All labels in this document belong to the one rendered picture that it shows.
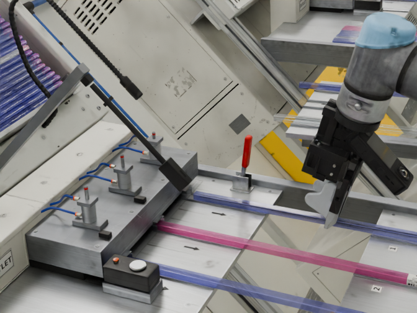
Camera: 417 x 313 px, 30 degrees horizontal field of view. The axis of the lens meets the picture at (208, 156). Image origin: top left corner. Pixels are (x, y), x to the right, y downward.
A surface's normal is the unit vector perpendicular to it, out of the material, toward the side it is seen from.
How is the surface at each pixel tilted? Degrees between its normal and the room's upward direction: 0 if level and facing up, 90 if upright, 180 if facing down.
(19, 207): 46
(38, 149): 90
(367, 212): 90
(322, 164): 90
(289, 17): 90
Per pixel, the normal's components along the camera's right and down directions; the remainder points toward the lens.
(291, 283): 0.61, -0.52
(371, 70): -0.51, 0.42
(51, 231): -0.04, -0.88
